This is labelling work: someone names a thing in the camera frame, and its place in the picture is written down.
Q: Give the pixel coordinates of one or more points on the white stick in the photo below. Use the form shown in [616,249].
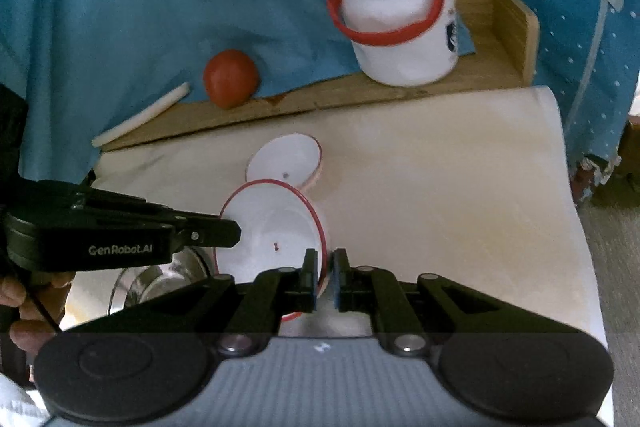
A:
[145,114]

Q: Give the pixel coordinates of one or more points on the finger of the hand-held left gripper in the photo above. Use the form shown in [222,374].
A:
[210,232]
[145,207]

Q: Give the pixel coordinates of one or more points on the wooden tray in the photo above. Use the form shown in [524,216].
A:
[490,57]

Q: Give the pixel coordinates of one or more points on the person's left hand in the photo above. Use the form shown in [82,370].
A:
[45,302]

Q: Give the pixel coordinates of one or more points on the large steel plate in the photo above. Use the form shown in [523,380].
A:
[119,294]

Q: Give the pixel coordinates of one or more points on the cream table cover sheet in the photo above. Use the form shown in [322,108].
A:
[450,207]

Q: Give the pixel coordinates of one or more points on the white red-rimmed bowl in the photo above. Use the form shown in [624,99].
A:
[287,157]

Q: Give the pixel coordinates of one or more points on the red tomato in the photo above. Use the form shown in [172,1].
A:
[231,77]

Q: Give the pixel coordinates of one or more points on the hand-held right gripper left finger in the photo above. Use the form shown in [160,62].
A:
[312,282]

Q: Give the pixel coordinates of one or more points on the plain blue cloth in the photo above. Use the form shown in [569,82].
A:
[125,7]

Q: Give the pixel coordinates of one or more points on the white jar with blue lid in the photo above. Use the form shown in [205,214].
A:
[400,42]

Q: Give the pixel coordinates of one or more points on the white bowl with red mark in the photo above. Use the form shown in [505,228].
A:
[270,227]

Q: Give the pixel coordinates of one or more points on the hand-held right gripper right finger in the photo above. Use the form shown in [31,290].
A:
[341,282]

